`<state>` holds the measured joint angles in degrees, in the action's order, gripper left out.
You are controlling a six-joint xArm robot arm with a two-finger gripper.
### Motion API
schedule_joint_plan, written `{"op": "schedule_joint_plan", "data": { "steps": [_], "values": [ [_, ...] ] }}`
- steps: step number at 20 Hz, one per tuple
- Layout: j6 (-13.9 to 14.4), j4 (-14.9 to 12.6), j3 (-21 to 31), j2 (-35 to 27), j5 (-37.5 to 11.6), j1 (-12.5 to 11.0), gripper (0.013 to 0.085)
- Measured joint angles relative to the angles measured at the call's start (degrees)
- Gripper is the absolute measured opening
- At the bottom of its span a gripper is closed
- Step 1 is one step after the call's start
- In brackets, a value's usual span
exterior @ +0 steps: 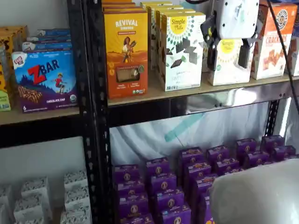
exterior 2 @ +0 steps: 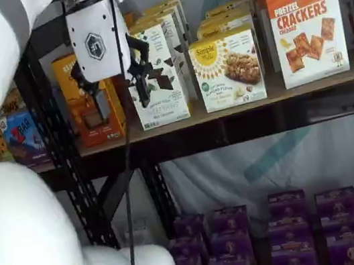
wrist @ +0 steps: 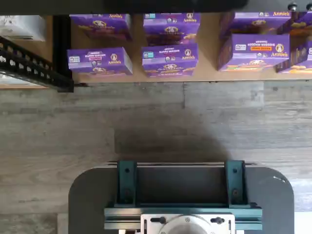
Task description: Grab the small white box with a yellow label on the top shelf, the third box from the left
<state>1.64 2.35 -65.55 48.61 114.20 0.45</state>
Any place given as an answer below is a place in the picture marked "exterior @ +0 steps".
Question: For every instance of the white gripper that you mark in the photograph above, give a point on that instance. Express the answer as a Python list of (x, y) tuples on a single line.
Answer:
[(236, 18)]

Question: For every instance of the small white yellow-label box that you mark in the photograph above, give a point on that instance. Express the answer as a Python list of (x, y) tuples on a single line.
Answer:
[(230, 70)]

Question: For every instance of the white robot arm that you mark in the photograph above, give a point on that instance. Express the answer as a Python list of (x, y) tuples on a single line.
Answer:
[(257, 193)]

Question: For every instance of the orange white crackers box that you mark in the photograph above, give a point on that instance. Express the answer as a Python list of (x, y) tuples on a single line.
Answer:
[(272, 53)]

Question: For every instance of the white Simple Mills cookie box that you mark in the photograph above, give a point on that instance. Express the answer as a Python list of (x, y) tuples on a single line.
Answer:
[(158, 35), (183, 53), (155, 3), (150, 28)]

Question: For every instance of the red white snack box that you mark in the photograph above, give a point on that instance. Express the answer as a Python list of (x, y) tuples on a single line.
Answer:
[(294, 56)]

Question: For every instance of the wooden shelf board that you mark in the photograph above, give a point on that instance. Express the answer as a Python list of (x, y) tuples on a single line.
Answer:
[(35, 116), (158, 91)]

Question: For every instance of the orange Revival cracker box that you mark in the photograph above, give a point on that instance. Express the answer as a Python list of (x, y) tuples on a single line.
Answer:
[(126, 56), (118, 4), (123, 9)]

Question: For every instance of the blue purple ZBar box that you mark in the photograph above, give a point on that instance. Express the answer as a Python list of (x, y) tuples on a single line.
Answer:
[(44, 81), (50, 38), (46, 46), (54, 32)]

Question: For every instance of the yellow chocolate chip box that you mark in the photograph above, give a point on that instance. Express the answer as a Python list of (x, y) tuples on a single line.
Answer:
[(4, 58), (16, 31)]

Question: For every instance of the teal tape strip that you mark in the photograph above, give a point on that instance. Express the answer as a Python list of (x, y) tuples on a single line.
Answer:
[(184, 127)]

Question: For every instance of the black metal shelving rack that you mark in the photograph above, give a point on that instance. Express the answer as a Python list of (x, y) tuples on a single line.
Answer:
[(98, 116), (74, 58)]

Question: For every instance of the white patterned carton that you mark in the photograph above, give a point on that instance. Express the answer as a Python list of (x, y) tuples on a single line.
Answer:
[(76, 180), (35, 189), (28, 208), (76, 215), (77, 198), (5, 196)]

